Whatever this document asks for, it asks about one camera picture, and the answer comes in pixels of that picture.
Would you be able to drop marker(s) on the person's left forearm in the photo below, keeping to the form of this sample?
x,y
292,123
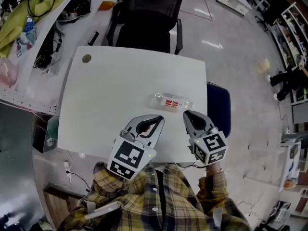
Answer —
x,y
108,184

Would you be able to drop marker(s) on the black mesh office chair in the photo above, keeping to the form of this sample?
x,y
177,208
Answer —
x,y
149,16

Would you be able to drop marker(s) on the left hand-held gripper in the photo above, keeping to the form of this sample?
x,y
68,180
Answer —
x,y
127,157

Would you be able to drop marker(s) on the green paper bin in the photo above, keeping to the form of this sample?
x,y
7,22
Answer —
x,y
54,129

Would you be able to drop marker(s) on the orange plastic item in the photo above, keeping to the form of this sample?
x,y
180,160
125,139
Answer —
x,y
107,5

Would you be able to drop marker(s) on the dark blue chair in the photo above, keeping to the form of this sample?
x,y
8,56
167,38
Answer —
x,y
219,109

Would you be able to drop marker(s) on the white storage shelf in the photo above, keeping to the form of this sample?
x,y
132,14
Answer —
x,y
288,37

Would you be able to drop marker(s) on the yellow plaid shirt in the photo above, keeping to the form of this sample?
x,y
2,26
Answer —
x,y
154,201

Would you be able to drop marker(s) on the amber jar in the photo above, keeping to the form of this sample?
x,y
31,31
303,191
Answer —
x,y
290,183

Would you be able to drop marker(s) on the beige plastic stool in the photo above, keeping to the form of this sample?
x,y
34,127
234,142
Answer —
x,y
263,66

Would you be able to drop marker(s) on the blue packet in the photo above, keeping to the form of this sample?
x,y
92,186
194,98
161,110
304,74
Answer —
x,y
29,24

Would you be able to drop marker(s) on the black swivel chair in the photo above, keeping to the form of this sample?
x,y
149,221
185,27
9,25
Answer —
x,y
274,8

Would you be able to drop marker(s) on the yellow-green cloth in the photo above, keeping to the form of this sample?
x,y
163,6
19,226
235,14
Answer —
x,y
21,16

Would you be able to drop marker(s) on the white power strip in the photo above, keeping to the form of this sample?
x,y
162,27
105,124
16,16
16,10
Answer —
x,y
67,168

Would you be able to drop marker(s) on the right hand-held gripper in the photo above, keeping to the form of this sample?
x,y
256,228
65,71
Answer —
x,y
211,145

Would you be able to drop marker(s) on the white side table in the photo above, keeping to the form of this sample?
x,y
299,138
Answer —
x,y
286,162

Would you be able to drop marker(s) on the white metal shelf rack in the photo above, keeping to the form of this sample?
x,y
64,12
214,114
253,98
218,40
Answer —
x,y
77,32

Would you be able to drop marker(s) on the white chest device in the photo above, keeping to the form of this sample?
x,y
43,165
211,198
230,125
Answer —
x,y
103,210

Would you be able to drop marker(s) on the clear plastic bottle red label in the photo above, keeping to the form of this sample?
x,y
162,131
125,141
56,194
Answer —
x,y
170,103

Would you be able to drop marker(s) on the brown wooden platform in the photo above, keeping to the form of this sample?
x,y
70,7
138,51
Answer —
x,y
57,208

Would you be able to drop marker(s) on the person's right forearm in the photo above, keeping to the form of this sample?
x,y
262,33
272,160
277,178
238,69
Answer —
x,y
214,186

